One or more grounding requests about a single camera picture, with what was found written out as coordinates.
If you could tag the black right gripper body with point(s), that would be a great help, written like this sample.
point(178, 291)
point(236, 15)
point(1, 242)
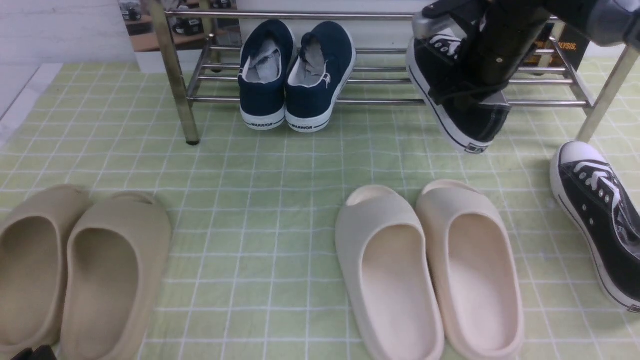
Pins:
point(499, 35)

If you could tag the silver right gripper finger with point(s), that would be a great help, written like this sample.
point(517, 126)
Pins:
point(424, 28)
point(495, 100)

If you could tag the black canvas sneaker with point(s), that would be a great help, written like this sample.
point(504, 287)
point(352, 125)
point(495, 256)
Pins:
point(590, 193)
point(469, 129)

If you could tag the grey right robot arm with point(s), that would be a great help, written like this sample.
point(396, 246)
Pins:
point(605, 23)

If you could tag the metal shoe rack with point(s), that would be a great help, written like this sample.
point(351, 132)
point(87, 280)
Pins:
point(186, 94)

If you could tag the right navy canvas shoe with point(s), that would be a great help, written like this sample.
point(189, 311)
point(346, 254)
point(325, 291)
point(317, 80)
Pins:
point(322, 68)

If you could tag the navy canvas shoe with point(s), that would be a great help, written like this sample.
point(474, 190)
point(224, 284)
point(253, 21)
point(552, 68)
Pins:
point(322, 68)
point(265, 60)

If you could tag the left navy canvas shoe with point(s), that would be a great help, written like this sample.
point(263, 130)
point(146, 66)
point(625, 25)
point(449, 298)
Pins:
point(265, 60)

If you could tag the right cream foam slipper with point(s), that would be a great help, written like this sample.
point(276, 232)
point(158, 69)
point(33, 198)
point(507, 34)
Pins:
point(472, 266)

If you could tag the cream foam slipper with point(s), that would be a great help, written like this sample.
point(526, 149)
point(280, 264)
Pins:
point(472, 266)
point(381, 248)

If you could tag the left cream foam slipper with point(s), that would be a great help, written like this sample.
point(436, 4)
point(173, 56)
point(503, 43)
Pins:
point(381, 248)

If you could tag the green checkered tablecloth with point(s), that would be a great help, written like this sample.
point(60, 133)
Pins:
point(253, 272)

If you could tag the right tan foam slipper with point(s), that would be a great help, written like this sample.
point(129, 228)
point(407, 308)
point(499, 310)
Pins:
point(116, 256)

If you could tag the tan foam slipper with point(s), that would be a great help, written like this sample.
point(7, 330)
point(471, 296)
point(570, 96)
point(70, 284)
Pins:
point(116, 256)
point(33, 269)

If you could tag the left tan foam slipper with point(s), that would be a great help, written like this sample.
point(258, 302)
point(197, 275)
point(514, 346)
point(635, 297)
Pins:
point(33, 269)

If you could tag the black left gripper tip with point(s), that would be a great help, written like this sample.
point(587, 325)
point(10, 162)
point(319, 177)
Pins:
point(44, 352)

